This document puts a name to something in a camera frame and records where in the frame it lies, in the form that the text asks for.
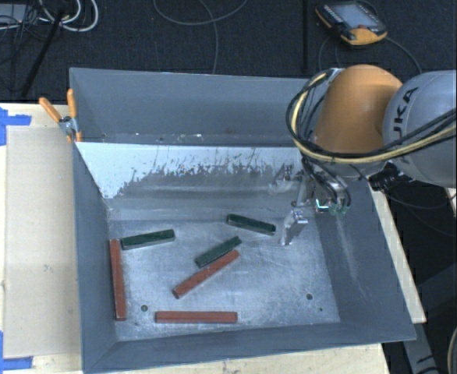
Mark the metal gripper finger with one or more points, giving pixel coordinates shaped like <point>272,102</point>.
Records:
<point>287,228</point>
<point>298,224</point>

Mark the dark green flat block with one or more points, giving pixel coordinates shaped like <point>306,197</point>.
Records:
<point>251,224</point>
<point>217,252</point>
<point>147,239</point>

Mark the grey metal bin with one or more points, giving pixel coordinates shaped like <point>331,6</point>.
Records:
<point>220,279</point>

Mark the red-brown flat block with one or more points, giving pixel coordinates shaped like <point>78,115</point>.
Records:
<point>195,317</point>
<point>206,274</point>
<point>117,279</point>

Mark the pale wood flat board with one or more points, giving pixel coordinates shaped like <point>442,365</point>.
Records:
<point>37,228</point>

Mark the black cylinder on white bracket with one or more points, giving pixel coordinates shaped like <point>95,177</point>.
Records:
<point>382,178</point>

